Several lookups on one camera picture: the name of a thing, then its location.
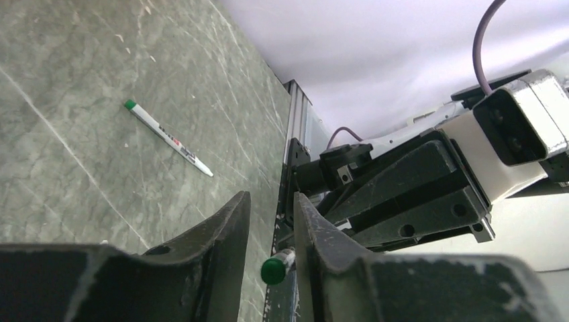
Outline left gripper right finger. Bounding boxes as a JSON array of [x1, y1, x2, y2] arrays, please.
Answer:
[[294, 193, 563, 321]]

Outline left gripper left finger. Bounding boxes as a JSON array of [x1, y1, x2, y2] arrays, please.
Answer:
[[1, 191, 251, 321]]

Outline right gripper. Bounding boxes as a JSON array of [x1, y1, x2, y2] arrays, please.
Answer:
[[324, 129, 569, 248]]

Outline white pen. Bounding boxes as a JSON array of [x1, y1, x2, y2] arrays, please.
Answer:
[[260, 248, 296, 285], [123, 99, 213, 177]]

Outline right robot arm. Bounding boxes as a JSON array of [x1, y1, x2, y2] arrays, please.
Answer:
[[282, 69, 568, 252]]

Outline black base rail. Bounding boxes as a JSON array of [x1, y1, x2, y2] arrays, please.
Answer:
[[263, 138, 311, 321]]

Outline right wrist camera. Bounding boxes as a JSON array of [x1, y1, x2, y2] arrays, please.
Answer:
[[435, 69, 569, 206]]

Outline aluminium frame rail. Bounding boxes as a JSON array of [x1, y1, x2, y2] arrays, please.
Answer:
[[283, 80, 312, 164]]

